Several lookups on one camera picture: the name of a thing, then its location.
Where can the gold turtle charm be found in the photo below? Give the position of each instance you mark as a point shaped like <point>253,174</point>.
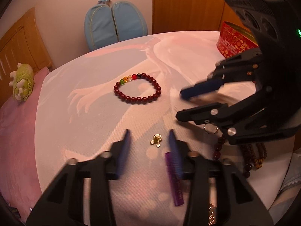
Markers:
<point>156,140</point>

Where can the wooden bed headboard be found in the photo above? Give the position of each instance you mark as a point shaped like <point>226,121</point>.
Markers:
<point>21,42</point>

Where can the purple comb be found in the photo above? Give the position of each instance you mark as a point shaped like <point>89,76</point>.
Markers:
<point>176,188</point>

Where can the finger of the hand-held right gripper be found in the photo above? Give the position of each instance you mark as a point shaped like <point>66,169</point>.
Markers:
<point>204,114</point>
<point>202,90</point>

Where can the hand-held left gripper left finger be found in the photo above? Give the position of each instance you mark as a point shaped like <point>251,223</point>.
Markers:
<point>124,151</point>

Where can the grey blue cloth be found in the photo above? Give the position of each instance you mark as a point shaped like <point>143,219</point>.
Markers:
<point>285,186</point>

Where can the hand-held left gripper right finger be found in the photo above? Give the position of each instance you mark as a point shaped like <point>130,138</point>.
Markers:
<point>175,154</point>

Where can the pink blanket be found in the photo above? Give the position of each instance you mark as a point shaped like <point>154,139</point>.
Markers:
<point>16,141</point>

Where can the green plush toy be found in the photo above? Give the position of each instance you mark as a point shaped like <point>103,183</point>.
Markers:
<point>22,81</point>

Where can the red patterned round tin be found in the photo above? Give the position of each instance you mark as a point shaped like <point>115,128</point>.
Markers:
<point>231,42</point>

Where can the wooden wardrobe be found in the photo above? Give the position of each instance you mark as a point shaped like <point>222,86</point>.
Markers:
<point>188,7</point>

